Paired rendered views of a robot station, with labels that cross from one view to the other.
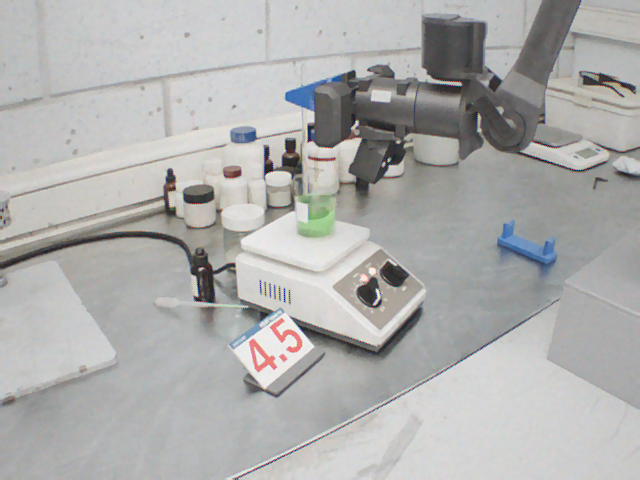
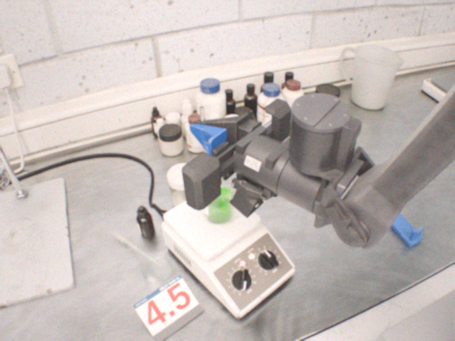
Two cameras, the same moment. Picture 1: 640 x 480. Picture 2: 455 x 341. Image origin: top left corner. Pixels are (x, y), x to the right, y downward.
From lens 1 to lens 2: 0.36 m
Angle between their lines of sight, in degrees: 22
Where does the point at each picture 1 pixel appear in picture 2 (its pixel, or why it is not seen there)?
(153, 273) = (122, 201)
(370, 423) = not seen: outside the picture
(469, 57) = (332, 158)
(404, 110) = (269, 183)
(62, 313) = (51, 235)
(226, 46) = (204, 10)
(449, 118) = (305, 203)
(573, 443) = not seen: outside the picture
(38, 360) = (26, 277)
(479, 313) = (331, 294)
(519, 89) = (371, 207)
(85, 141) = (94, 83)
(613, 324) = not seen: outside the picture
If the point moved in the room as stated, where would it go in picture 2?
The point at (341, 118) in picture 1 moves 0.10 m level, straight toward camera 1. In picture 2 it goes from (204, 194) to (166, 268)
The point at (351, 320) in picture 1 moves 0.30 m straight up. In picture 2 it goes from (223, 298) to (212, 139)
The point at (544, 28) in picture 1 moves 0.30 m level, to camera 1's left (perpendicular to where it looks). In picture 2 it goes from (413, 162) to (88, 112)
